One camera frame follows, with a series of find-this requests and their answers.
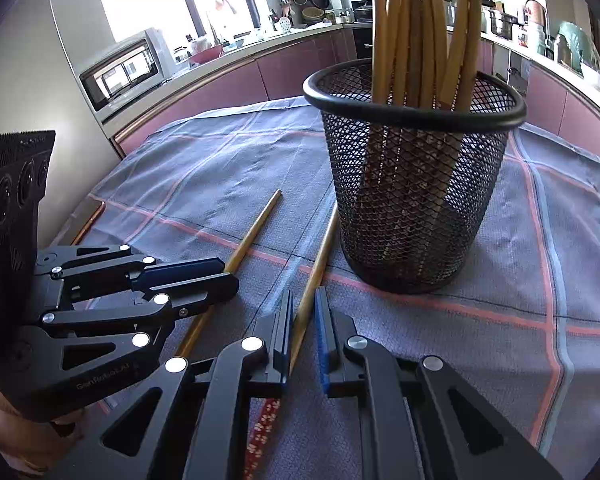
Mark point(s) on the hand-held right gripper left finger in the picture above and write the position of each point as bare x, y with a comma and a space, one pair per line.
285, 331

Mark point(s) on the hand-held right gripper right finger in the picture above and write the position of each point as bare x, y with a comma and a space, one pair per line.
322, 331

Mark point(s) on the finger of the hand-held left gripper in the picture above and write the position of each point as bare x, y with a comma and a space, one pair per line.
205, 292
170, 272

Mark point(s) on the red-ended wooden chopstick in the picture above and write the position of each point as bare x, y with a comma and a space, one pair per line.
310, 290
252, 237

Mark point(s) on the black mesh utensil holder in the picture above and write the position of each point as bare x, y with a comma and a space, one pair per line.
405, 200

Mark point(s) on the bunch of bamboo chopsticks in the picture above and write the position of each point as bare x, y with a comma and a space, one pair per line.
395, 35

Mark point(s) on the person's left hand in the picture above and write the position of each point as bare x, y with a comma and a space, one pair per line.
10, 425

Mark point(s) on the blue checked tablecloth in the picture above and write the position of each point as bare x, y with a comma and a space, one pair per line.
205, 170

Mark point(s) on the silver refrigerator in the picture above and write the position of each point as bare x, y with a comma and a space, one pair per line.
30, 85

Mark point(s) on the white toaster oven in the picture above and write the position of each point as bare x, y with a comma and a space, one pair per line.
115, 75

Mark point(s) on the red bowl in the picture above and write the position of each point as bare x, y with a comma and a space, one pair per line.
207, 50

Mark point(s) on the pink kitchen cabinets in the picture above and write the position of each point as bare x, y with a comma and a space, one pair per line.
290, 65

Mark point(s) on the white dotted cup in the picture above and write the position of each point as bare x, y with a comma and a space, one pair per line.
284, 23

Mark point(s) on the black built-in oven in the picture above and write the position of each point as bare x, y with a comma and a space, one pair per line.
362, 45

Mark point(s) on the brown bowl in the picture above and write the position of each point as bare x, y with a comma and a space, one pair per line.
313, 15

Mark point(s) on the black wok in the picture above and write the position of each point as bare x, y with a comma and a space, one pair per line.
364, 11

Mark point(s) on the steel pot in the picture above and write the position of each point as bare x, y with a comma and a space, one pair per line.
502, 25

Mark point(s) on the green kitchen appliance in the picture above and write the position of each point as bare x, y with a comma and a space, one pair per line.
575, 45

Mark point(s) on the copper kettle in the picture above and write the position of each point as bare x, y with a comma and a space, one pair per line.
536, 12

